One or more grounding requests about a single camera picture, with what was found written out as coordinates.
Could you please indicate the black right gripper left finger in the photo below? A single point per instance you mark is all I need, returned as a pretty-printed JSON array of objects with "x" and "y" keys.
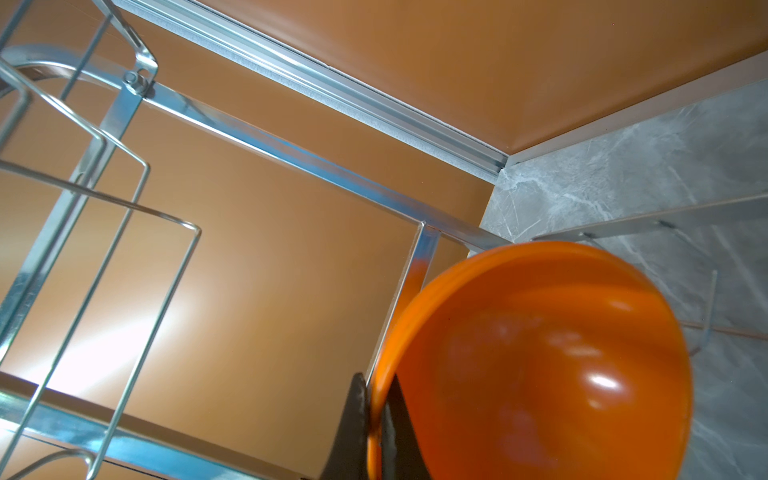
[{"x": 348, "y": 455}]

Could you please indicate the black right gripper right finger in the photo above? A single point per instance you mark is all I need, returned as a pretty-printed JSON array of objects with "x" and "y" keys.
[{"x": 401, "y": 458}]

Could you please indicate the steel two-tier dish rack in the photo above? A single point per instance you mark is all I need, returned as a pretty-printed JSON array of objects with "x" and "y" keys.
[{"x": 290, "y": 285}]

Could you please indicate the orange plastic bowl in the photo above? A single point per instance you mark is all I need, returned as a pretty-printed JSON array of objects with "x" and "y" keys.
[{"x": 542, "y": 360}]

